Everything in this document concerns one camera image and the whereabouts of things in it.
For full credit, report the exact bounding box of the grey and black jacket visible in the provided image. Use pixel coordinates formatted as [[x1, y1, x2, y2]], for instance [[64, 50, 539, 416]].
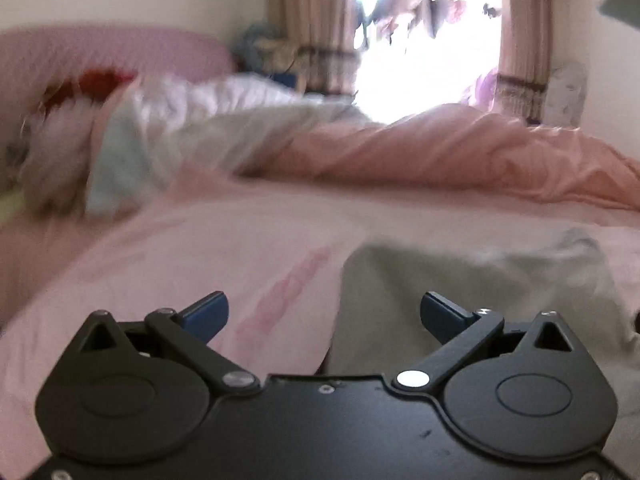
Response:
[[326, 230, 639, 446]]

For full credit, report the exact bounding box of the right striped curtain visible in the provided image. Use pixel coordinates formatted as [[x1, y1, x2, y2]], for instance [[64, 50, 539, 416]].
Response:
[[495, 0, 553, 125]]

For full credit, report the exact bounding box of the pink headboard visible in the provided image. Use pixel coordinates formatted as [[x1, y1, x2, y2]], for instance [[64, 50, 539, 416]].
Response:
[[1, 24, 235, 148]]

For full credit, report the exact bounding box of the salmon pink duvet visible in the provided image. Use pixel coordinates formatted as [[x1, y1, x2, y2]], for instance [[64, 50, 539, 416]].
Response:
[[247, 104, 639, 210]]

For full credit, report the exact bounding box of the patterned grey pillow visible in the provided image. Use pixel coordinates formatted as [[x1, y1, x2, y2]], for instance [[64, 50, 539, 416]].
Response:
[[541, 62, 588, 128]]

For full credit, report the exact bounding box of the striped curtain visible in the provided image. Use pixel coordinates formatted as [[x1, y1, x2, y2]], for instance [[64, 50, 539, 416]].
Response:
[[495, 0, 553, 125], [266, 0, 360, 96]]

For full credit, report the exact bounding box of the red and white plush toy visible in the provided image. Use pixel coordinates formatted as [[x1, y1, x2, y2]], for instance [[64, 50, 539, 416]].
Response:
[[1, 68, 137, 214]]

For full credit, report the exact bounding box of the hanging laundry outside window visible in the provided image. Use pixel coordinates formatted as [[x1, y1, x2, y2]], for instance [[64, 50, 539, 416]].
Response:
[[354, 0, 501, 52]]

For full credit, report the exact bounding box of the green wall object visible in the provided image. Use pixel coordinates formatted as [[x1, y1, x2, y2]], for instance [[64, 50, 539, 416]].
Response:
[[600, 0, 640, 30]]

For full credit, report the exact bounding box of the left striped curtain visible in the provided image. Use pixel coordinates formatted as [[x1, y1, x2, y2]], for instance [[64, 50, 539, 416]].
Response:
[[266, 0, 360, 96]]

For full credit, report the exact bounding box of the white crumpled sheet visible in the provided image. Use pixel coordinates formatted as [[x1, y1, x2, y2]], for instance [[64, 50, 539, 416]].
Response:
[[85, 74, 368, 217]]

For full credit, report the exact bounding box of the pink cartoon fleece blanket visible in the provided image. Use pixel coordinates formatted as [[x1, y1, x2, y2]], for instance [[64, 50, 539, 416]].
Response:
[[1, 174, 639, 479]]

